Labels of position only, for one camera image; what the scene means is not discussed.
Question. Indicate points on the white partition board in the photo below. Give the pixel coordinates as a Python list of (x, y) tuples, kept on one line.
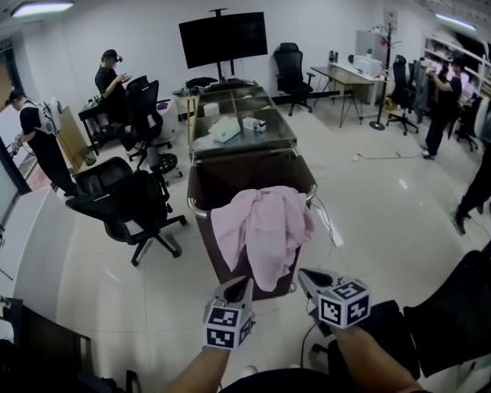
[(366, 43)]

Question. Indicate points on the white tissue box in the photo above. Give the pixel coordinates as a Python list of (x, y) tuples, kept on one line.
[(225, 129)]

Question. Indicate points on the white power strip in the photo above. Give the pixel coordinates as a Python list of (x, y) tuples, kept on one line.
[(337, 242)]

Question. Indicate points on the small black speaker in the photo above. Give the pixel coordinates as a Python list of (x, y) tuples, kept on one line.
[(334, 55)]

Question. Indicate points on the black side table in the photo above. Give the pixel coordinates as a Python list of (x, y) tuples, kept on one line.
[(91, 115)]

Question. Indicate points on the wooden board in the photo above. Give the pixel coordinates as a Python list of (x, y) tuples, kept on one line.
[(71, 137)]

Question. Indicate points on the white printer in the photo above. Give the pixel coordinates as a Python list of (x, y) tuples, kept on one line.
[(368, 66)]

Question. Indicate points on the black round stool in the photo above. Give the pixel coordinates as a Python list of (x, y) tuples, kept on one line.
[(168, 162)]

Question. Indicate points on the yellow bag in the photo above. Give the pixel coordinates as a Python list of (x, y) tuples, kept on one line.
[(390, 102)]

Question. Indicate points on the wooden desk with metal legs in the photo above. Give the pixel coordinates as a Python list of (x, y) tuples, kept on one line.
[(343, 76)]

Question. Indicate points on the small white box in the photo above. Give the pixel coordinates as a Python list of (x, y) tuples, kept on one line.
[(254, 124)]

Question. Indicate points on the white round bin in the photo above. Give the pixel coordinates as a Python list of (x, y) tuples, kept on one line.
[(168, 121)]

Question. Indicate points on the person's black shirt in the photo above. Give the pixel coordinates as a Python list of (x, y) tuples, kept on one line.
[(286, 383)]

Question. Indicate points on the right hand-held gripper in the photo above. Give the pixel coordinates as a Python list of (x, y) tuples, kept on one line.
[(343, 305)]

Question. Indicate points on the clear plastic bag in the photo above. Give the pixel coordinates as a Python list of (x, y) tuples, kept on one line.
[(204, 143)]

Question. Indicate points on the gray hanging garment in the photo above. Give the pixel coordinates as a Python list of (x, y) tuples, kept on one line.
[(420, 88), (487, 119)]

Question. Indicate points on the black television screen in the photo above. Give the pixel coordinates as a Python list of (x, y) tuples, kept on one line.
[(223, 39)]

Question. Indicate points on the white backpack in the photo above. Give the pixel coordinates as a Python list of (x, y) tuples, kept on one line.
[(51, 117)]

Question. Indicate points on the brown laundry hamper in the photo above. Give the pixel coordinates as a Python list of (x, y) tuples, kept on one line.
[(213, 244)]

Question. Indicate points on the purple cloth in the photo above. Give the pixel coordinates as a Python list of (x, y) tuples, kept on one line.
[(163, 105)]

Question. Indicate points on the black bag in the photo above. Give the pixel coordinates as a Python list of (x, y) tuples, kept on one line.
[(198, 82)]

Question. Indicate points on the black television stand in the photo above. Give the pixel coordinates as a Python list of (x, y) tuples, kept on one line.
[(220, 72)]

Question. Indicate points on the white paper roll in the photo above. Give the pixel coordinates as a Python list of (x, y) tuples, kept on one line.
[(211, 109)]

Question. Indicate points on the black desk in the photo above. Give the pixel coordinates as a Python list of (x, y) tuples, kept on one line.
[(53, 350)]

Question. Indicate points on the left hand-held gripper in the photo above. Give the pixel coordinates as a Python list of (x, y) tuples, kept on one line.
[(229, 326)]

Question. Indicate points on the person's white shoe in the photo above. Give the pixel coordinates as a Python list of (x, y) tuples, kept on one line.
[(249, 371)]

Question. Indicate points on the green exit sign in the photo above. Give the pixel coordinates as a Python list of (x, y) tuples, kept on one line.
[(5, 46)]

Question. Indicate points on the black coat rack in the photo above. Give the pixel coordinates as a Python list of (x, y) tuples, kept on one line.
[(377, 125)]

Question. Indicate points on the ceiling tube light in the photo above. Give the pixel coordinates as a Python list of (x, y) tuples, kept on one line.
[(43, 8), (456, 21)]

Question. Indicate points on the person's left forearm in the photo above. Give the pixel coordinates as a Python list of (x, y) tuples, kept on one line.
[(196, 371)]

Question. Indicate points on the green container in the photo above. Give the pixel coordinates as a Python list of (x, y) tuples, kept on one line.
[(88, 159)]

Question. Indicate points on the white wall shelf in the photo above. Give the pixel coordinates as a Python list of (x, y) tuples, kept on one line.
[(470, 55)]

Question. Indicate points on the person's right forearm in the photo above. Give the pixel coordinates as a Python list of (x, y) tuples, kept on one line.
[(372, 354)]

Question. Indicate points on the pink cloth garment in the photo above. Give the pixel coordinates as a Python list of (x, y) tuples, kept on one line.
[(266, 227)]

